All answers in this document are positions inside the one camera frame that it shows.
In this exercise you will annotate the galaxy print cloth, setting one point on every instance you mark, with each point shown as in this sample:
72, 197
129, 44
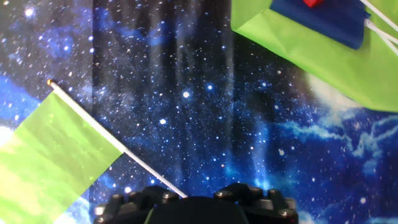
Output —
199, 109

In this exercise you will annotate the small red flag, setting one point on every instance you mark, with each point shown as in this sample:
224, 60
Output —
312, 2

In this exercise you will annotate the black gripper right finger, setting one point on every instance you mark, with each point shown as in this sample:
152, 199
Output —
267, 205

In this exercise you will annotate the small green flag white stick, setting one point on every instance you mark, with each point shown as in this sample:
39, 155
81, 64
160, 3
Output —
53, 149

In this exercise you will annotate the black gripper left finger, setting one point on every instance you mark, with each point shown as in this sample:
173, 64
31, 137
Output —
130, 202

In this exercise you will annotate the blue flag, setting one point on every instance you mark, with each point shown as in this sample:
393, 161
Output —
326, 21

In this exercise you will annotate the large green flag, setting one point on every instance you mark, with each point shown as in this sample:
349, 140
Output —
342, 68

